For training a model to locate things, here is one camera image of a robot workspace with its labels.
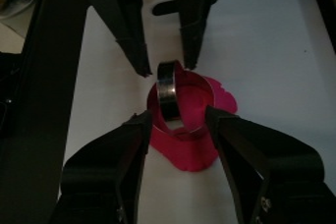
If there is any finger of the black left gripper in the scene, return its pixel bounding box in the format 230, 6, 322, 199
77, 0, 153, 79
173, 0, 218, 71

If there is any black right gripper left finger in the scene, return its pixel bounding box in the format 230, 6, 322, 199
50, 109, 154, 224

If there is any round metal dough cutter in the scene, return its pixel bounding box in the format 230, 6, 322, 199
145, 59, 216, 138

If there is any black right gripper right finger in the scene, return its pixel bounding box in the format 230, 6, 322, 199
204, 104, 336, 224

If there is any white cutting board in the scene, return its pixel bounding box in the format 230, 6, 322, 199
56, 0, 336, 224

